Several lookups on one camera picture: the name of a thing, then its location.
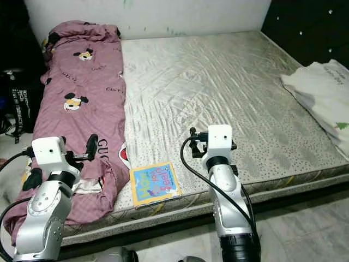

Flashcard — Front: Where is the silver robot left leg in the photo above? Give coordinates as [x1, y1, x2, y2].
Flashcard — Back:
[92, 247, 140, 262]

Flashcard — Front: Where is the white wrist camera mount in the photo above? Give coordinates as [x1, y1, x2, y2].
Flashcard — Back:
[206, 124, 233, 159]
[31, 136, 69, 171]

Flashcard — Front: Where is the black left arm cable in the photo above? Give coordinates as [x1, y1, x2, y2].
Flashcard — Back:
[1, 198, 34, 261]

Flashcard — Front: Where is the black tufted bed headboard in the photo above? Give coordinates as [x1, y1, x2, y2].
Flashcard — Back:
[261, 0, 349, 66]

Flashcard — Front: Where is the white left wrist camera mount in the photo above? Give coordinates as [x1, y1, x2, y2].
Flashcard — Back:
[31, 136, 69, 171]

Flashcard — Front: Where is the black bag with white lettering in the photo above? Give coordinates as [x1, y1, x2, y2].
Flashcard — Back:
[0, 68, 41, 145]

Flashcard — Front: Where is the black left wrist camera cable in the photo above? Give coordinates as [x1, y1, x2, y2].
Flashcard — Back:
[0, 153, 34, 262]

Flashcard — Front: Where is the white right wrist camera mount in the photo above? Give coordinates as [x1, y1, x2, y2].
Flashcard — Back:
[206, 124, 233, 159]

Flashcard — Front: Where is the purple cartoon print blanket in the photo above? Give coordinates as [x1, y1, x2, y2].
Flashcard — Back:
[3, 21, 134, 246]

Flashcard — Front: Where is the colourful children's board book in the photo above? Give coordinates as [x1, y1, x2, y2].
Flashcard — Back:
[130, 162, 182, 208]

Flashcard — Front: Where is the grey patterned quilted mattress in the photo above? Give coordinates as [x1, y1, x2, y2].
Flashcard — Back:
[33, 30, 349, 246]

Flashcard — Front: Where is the white pillow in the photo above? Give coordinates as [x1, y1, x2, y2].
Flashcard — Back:
[281, 60, 349, 145]

